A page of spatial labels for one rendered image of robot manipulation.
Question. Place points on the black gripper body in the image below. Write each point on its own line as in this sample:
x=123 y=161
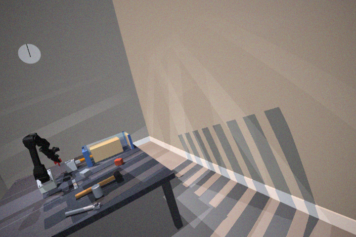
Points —
x=51 y=155

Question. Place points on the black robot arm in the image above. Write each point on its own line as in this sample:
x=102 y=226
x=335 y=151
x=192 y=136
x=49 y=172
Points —
x=30 y=141

